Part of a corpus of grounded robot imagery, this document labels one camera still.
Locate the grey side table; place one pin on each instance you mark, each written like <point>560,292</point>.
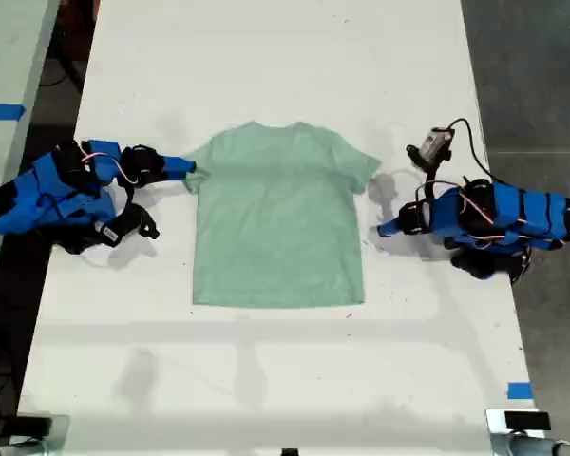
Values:
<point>7,57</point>

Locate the small black box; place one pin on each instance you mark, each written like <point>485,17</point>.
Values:
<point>33,425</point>
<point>527,421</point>

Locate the pale green T-shirt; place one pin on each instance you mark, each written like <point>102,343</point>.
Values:
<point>275,214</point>

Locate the black camera box with label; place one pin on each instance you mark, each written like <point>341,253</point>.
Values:
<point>116,228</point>

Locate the long blue tape strip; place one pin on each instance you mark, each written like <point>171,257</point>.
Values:
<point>2,111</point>

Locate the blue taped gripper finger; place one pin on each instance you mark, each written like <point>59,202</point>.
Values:
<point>179,163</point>
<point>175,175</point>
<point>390,229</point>

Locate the metal table bracket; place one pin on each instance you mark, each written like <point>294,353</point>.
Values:
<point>495,427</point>

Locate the grey black camera box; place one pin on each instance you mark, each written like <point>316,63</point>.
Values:
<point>434,142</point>

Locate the short blue tape strip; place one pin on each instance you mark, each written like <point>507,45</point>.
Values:
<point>520,390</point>

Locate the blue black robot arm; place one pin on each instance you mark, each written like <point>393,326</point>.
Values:
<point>52,195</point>
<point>503,214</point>

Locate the short black camera stalk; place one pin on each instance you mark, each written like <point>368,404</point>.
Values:
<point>432,171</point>

